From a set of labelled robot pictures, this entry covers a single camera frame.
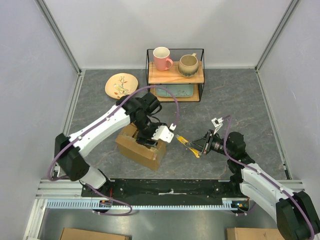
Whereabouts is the black wire wooden shelf rack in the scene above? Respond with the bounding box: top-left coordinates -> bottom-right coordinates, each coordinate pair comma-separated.
145,48 -> 205,102

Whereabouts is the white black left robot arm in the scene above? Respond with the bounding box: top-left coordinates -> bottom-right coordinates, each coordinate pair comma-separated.
54,92 -> 162,197

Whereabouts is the pink ceramic mug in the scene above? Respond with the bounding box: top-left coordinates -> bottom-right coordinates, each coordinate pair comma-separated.
153,46 -> 174,72

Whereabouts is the beige plate with bird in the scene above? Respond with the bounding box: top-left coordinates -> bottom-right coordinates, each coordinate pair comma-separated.
104,73 -> 139,100

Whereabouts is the grey slotted cable duct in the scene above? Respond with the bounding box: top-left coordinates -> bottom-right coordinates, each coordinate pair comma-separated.
46,198 -> 251,210

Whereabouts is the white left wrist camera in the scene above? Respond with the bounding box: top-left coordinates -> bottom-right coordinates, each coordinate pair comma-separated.
151,123 -> 177,143

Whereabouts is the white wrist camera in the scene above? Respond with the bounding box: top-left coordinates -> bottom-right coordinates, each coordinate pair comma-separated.
151,123 -> 177,143
211,117 -> 224,135

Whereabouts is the teal rectangular ceramic tray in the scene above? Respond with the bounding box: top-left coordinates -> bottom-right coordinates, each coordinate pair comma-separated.
155,84 -> 194,98

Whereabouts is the yellow utility knife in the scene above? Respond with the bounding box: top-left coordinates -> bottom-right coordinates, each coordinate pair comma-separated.
175,134 -> 202,158

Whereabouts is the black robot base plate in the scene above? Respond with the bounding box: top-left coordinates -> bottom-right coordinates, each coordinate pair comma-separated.
81,178 -> 251,207

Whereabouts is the beige stoneware mug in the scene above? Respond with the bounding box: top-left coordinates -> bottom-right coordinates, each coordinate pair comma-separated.
178,53 -> 199,78

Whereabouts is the brown cardboard express box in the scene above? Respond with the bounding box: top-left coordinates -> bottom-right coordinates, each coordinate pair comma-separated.
115,123 -> 166,171

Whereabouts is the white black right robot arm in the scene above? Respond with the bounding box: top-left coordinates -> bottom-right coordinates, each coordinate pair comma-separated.
186,130 -> 320,240

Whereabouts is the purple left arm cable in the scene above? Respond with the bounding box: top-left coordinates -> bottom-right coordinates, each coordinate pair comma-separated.
47,85 -> 181,216

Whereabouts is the aluminium frame rail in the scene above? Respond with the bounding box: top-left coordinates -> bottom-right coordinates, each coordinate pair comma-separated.
35,0 -> 82,75

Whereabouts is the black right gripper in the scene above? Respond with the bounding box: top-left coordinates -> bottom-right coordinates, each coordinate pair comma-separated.
186,129 -> 233,158

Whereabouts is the cardboard box bottom left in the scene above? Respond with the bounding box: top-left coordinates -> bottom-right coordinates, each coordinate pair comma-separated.
60,228 -> 131,240

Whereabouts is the cardboard box bottom right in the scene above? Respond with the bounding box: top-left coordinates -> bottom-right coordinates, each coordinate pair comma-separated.
226,227 -> 284,240

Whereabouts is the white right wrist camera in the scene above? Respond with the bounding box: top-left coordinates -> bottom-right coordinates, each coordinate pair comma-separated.
211,117 -> 224,135

